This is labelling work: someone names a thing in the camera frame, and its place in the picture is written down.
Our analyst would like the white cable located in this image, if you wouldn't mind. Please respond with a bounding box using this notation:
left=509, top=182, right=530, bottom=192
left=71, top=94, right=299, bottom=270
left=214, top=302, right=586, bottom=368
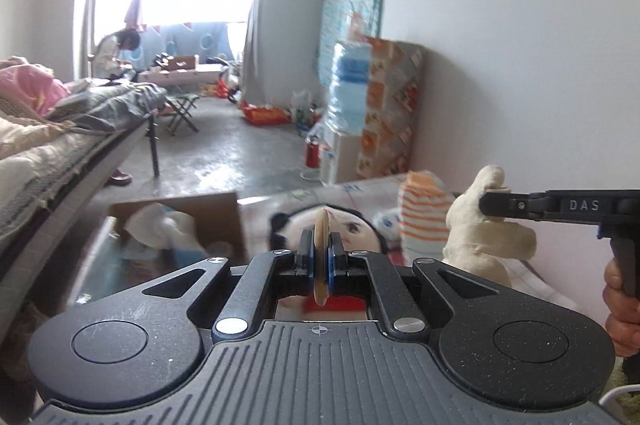
left=597, top=384, right=640, bottom=412

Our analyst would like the brown cardboard box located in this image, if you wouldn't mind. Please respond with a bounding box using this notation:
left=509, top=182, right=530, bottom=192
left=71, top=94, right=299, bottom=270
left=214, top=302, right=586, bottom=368
left=107, top=191, right=248, bottom=267

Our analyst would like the cream plush toy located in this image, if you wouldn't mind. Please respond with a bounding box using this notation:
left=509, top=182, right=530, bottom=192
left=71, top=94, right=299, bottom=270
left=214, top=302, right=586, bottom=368
left=442, top=165, right=539, bottom=291

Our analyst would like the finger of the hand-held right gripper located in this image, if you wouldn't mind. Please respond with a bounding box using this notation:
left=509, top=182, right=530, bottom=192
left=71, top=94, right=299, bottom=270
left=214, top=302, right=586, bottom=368
left=477, top=187, right=551, bottom=223

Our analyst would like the white blue small packet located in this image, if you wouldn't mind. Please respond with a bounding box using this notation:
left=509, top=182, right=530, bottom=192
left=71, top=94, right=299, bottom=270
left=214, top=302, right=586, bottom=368
left=372, top=210, right=404, bottom=236

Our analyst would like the orange bag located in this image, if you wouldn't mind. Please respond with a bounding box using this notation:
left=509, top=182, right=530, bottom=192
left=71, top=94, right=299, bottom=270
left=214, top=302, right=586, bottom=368
left=240, top=102, right=291, bottom=126

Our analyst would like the bed with blankets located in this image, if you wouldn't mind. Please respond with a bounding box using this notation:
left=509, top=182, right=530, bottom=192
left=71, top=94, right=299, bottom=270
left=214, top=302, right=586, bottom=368
left=0, top=102, right=168, bottom=291

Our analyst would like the grey curtain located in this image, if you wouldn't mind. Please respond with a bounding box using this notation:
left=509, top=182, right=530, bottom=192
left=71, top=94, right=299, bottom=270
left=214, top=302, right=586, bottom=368
left=240, top=0, right=274, bottom=106

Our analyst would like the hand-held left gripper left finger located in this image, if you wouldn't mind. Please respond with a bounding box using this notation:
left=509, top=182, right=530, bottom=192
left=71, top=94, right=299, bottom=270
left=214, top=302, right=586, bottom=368
left=142, top=227, right=321, bottom=347

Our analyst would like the bed with piled bedding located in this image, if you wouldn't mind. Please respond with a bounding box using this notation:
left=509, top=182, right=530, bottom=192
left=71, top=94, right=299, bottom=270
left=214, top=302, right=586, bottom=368
left=0, top=105, right=151, bottom=286

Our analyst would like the checked printed sheet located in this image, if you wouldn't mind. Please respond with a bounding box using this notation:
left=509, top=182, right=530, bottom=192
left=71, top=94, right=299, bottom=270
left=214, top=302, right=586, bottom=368
left=239, top=174, right=606, bottom=311

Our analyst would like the cream quilt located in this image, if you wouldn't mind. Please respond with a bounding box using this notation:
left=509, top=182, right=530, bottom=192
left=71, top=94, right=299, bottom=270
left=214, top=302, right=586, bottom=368
left=0, top=112, right=68, bottom=162

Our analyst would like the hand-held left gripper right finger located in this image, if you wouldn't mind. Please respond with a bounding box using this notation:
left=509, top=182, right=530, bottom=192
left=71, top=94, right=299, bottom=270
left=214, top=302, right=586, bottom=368
left=325, top=232, right=502, bottom=347

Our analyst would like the white low table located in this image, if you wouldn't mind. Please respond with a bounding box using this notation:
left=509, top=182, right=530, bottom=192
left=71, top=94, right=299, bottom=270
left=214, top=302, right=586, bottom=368
left=137, top=65, right=224, bottom=88

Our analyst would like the red canister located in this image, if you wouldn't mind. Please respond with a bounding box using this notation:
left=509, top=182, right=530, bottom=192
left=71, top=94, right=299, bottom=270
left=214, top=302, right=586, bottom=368
left=305, top=137, right=322, bottom=170

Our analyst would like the white lace sheet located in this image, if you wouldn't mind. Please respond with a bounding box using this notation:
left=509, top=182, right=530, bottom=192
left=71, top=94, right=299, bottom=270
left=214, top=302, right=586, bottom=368
left=0, top=140, right=103, bottom=238

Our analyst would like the orange striped white towel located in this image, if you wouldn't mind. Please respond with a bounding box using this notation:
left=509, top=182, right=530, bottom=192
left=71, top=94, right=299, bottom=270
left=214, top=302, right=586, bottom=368
left=397, top=171, right=457, bottom=257

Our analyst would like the blue floral hanging cloth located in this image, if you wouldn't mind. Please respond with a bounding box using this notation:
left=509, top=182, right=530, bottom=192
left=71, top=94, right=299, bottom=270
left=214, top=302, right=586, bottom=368
left=317, top=0, right=389, bottom=92

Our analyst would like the small cardboard box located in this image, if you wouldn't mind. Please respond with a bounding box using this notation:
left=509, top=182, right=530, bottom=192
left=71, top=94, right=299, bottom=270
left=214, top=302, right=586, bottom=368
left=160, top=54, right=200, bottom=74

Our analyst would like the person's right hand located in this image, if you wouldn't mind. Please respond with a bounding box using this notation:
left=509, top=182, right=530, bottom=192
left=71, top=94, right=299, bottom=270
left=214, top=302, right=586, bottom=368
left=602, top=257, right=640, bottom=359

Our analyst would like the folding stool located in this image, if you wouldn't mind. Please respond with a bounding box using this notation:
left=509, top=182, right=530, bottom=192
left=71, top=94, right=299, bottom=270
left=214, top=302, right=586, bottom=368
left=162, top=94, right=200, bottom=136

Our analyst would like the pink floral quilt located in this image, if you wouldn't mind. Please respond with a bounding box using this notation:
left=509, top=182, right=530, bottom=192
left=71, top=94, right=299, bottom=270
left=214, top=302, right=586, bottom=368
left=0, top=59, right=72, bottom=116

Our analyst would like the grey blanket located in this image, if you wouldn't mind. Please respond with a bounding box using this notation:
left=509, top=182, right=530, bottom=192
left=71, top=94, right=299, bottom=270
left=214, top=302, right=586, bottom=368
left=47, top=82, right=168, bottom=134

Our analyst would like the colourful patterned folded panel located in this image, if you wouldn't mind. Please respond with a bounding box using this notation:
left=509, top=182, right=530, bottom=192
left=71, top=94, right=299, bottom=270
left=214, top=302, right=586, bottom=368
left=357, top=37, right=426, bottom=178

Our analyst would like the white and blue towel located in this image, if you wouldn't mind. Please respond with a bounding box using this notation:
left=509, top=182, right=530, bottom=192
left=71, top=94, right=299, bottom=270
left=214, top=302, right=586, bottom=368
left=122, top=202, right=211, bottom=256

